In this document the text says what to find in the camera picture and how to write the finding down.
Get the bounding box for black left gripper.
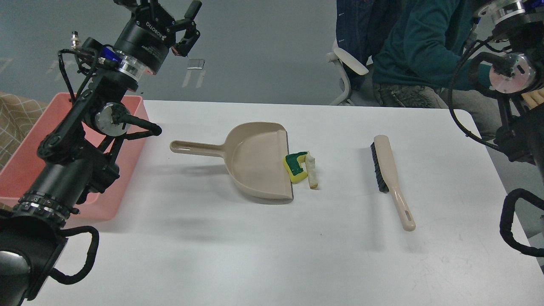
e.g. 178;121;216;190
114;0;202;75

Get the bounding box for beige plastic dustpan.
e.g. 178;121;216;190
170;122;293;200

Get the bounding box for yellow green sponge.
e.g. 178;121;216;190
283;151;309;184

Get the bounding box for beige hand brush black bristles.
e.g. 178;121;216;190
370;134;416;231

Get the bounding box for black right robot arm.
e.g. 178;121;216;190
447;0;543;173

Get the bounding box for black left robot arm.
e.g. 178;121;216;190
1;0;202;306

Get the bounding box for pink plastic bin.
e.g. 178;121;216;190
0;93;146;220

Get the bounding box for white office chair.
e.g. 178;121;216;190
326;39;369;106

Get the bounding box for beige checkered cloth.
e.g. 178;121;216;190
0;92;48;169

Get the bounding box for person in teal jacket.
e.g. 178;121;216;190
336;0;504;139

